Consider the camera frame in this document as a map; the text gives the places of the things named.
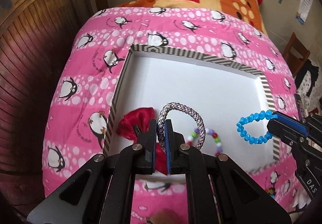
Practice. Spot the black garment on chair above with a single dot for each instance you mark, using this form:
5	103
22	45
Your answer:
307	78

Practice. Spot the wooden chair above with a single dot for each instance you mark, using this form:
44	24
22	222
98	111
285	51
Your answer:
295	54

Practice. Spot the leopard brown bow scrunchie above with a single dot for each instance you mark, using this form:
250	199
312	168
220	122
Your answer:
163	217

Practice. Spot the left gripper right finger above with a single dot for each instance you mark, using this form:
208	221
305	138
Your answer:
218	190

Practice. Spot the dark smartphone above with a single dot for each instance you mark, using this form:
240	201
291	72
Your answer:
300	107

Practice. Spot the pink penguin quilt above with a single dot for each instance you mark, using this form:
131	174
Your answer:
78	121

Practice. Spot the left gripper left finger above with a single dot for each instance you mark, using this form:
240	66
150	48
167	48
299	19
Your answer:
101	191

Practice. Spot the striped shallow box tray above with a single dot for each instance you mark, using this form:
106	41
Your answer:
221	91

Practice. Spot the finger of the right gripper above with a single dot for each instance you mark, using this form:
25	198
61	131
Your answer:
290	131
309	127

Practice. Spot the red satin bow clip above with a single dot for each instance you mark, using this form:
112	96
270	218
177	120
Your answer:
141	118

